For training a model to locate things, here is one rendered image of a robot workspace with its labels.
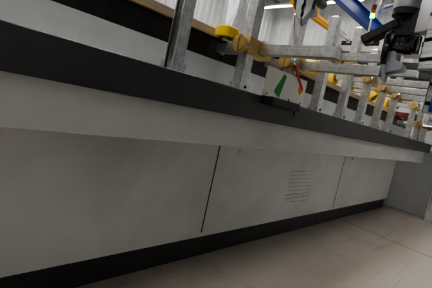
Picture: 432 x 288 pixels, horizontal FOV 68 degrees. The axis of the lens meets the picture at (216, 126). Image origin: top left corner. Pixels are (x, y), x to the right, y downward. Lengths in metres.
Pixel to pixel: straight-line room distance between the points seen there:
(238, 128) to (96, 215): 0.51
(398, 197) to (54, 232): 3.31
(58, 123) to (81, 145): 0.26
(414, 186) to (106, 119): 3.33
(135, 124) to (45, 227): 0.40
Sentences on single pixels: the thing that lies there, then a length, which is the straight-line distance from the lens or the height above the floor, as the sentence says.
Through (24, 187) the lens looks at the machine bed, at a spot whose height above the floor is 0.34.
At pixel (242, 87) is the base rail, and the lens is 0.97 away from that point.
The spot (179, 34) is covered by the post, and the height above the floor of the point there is 0.79.
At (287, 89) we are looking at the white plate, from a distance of 1.16.
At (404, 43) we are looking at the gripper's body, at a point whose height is 0.93.
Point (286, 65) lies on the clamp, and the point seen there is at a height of 0.83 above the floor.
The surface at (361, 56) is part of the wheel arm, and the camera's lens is 1.40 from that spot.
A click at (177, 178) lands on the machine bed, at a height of 0.35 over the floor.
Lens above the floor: 0.64
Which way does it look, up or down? 4 degrees down
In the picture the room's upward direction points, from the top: 12 degrees clockwise
